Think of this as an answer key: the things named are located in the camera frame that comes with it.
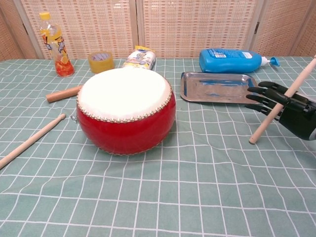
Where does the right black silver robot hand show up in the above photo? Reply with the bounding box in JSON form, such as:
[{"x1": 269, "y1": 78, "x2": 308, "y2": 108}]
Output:
[{"x1": 245, "y1": 81, "x2": 316, "y2": 141}]

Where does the wooden drumstick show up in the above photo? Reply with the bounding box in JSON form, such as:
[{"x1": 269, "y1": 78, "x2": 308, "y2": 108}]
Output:
[
  {"x1": 0, "y1": 113, "x2": 67, "y2": 170},
  {"x1": 248, "y1": 54, "x2": 316, "y2": 145}
]

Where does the stainless steel rectangular tray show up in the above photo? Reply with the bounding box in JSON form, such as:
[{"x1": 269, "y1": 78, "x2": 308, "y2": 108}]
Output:
[{"x1": 180, "y1": 72, "x2": 260, "y2": 104}]

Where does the red drum white skin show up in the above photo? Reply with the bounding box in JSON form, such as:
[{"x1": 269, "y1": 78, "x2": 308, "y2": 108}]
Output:
[{"x1": 76, "y1": 68, "x2": 177, "y2": 156}]

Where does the blue pump detergent bottle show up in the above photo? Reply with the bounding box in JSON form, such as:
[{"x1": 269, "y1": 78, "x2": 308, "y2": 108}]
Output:
[{"x1": 198, "y1": 48, "x2": 281, "y2": 74}]

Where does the green white checked tablecloth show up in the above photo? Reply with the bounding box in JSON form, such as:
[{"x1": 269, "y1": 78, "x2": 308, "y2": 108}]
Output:
[{"x1": 0, "y1": 56, "x2": 316, "y2": 237}]

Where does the packaged white rolls yellow header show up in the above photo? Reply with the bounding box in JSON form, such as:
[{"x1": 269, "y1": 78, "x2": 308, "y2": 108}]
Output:
[{"x1": 122, "y1": 45, "x2": 157, "y2": 71}]

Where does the yellow packing tape roll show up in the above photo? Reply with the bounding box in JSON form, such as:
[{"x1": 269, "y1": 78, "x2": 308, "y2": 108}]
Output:
[{"x1": 88, "y1": 51, "x2": 115, "y2": 74}]

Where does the bamboo folding screen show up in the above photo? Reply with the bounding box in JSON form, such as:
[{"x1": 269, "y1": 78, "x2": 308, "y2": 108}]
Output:
[{"x1": 0, "y1": 0, "x2": 316, "y2": 60}]

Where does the orange drink bottle yellow cap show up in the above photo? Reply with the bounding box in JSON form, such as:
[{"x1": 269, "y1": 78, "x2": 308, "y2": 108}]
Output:
[{"x1": 39, "y1": 11, "x2": 75, "y2": 78}]

